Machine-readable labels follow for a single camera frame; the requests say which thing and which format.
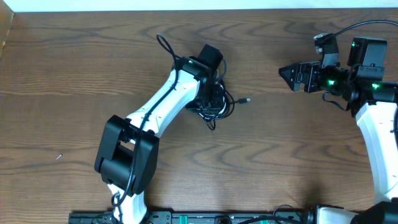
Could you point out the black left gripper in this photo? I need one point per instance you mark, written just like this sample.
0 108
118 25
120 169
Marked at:
217 98

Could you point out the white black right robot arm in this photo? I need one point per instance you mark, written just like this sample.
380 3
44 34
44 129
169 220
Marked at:
373 104

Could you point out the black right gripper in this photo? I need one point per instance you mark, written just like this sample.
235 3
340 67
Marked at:
310 68

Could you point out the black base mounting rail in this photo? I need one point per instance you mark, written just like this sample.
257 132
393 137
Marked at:
163 217

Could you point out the brown cardboard side panel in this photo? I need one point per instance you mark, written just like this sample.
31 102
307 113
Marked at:
6 17

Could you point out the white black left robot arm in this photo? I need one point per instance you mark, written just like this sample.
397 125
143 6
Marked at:
129 147

